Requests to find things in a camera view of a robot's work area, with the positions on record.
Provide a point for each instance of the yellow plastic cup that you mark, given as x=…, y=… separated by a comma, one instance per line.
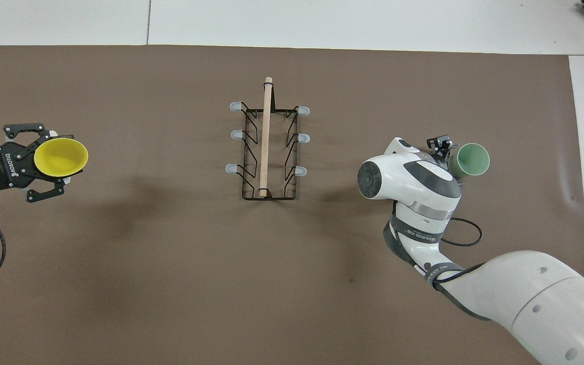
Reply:
x=61, y=158

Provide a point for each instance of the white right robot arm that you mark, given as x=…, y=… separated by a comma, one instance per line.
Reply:
x=550, y=299

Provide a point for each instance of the pale green plastic cup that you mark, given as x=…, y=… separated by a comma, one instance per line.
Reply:
x=472, y=159

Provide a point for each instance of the brown table mat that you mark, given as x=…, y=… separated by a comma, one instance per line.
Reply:
x=170, y=279

